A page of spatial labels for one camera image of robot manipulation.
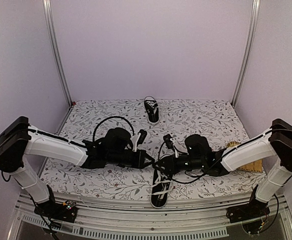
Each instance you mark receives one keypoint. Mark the left aluminium frame post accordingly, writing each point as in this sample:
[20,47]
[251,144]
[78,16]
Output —
[55,50]

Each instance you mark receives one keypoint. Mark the woven bamboo tray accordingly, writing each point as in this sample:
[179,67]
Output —
[255,166]

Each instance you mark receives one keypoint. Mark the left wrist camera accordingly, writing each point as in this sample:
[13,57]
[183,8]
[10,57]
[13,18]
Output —
[138,139]

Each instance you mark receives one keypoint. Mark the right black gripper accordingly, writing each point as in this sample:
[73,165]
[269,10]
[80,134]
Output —
[167,159]

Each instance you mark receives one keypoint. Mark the black canvas sneaker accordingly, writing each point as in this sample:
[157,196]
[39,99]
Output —
[152,109]
[160,189]

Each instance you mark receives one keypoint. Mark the floral patterned table mat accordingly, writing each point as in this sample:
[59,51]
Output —
[214,119]

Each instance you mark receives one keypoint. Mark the right aluminium frame post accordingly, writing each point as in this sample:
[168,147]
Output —
[247,52]

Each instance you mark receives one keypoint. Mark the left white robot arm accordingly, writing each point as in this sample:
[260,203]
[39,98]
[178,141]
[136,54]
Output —
[117,147]

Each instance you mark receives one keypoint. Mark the aluminium frame post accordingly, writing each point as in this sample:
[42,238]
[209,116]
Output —
[247,52]
[55,50]

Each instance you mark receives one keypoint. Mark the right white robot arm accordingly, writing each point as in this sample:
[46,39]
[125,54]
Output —
[275,141]

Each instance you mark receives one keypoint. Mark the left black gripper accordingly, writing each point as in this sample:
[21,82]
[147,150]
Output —
[140,162]

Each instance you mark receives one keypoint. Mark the front aluminium rail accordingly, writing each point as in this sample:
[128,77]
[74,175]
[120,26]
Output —
[187,219]

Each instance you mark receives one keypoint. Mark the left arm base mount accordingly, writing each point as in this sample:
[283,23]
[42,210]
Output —
[57,211]

